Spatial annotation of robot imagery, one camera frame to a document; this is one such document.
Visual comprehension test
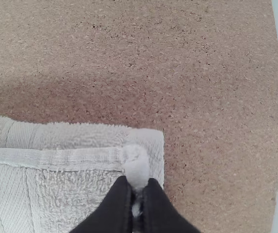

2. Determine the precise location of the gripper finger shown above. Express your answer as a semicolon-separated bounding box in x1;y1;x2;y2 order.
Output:
140;178;202;233
68;175;133;233

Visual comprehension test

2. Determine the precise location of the pale towel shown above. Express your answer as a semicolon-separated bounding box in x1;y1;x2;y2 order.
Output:
0;112;165;233

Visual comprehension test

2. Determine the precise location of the cork mat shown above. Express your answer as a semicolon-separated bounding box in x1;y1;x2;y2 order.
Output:
0;0;278;233

